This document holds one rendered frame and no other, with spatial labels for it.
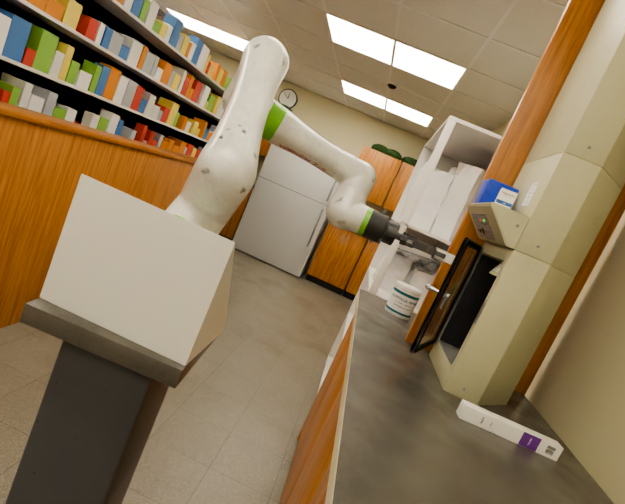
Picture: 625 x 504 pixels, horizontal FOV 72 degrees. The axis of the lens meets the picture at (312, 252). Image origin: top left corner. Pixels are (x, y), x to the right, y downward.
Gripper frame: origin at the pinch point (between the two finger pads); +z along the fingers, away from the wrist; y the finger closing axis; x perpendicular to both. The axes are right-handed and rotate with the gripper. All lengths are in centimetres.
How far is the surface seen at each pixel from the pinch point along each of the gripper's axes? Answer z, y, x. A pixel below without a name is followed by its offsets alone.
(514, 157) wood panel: 13, 29, -42
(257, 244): -159, 480, 109
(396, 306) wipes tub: 3, 65, 32
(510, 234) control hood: 12.5, -7.6, -13.6
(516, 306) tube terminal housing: 23.2, -7.5, 4.7
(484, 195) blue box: 5.1, 11.5, -23.2
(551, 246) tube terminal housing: 24.1, -7.5, -15.0
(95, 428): -60, -59, 60
